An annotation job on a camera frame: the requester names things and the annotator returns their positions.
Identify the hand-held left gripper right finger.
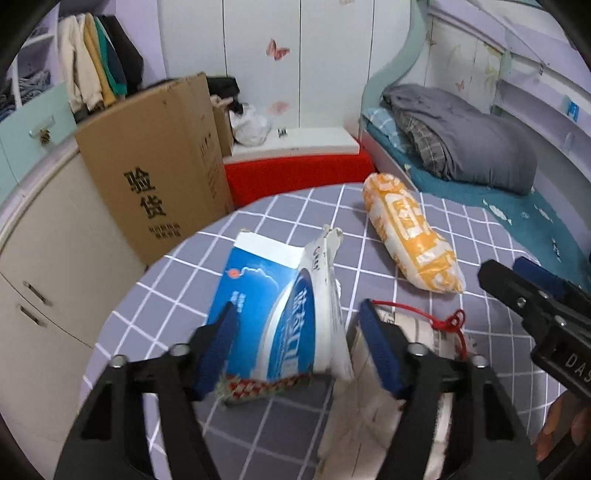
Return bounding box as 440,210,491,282
358,299,541,480

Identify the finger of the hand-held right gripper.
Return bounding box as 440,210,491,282
478,260,571,333
512,257,591,315

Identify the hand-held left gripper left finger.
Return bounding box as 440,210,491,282
53,302,239,480

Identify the white blue printed plastic bag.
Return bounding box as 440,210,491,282
265,224,355,383

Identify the newsprint paper bag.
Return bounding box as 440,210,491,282
318,300,474,480

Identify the orange snack bag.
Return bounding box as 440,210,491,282
361,172,467,295

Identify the person's right hand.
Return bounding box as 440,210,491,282
536,392,578,462

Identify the teal bedsheet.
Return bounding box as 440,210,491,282
402,157,591,282

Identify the grey quilt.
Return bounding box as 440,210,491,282
381,83,539,195

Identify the round table checked cloth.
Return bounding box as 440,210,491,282
59,182,591,480

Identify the grey plaid blanket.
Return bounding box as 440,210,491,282
398,110,452,180

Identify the white low cabinet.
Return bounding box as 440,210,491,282
0,136,151,446

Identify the large cardboard box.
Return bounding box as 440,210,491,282
74,72,237,267

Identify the purple headboard shelf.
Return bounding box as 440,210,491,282
425,0,591,195

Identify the light blue checked pillow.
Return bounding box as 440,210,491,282
361,107,419,155

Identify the white board platform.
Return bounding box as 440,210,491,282
230,126,362,161

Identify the black clothes pile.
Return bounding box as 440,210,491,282
205,76,244,116

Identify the teal drawer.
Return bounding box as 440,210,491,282
0,82,78,199

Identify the pink butterfly sticker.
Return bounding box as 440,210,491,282
266,39,291,62

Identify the row of hanging clothes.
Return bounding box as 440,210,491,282
58,13,145,124

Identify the purple cubby shelf unit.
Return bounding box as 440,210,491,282
0,25,63,121

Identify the red white braided strap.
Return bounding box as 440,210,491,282
215,373,317,408

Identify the teal bunk bed frame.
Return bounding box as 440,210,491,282
359,0,437,155

